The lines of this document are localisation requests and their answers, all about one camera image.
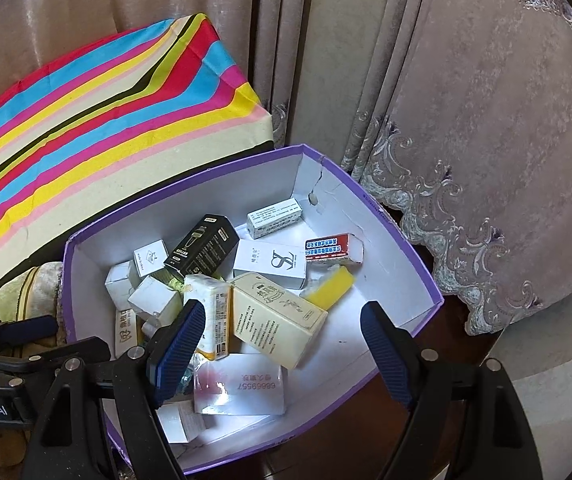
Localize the cream tall box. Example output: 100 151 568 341
231 273 328 370

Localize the white text medicine box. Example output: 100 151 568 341
246 198 302 240

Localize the white SL logo box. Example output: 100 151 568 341
233 240 307 289

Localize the red QR code box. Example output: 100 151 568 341
305 233 364 266

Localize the white pink number box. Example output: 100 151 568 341
194 353 286 416

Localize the white box left corner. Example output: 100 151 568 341
105 260 141 311

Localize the white flat box bottom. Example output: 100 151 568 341
157 400 205 444

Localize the black gold box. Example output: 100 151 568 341
164 214 239 280

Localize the colourful striped cloth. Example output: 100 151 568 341
0 13 273 281

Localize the yellow sponge piece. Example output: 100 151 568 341
300 264 355 311

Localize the purple white storage box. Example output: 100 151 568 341
62 145 443 474

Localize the beige curtain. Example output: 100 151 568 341
0 0 572 396

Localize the small white diamond box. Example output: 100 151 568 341
133 240 167 278

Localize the white red label box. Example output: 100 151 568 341
115 309 143 359

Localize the small white cube box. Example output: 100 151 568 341
128 276 183 326

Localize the white yellow barcode box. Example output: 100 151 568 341
183 274 231 361

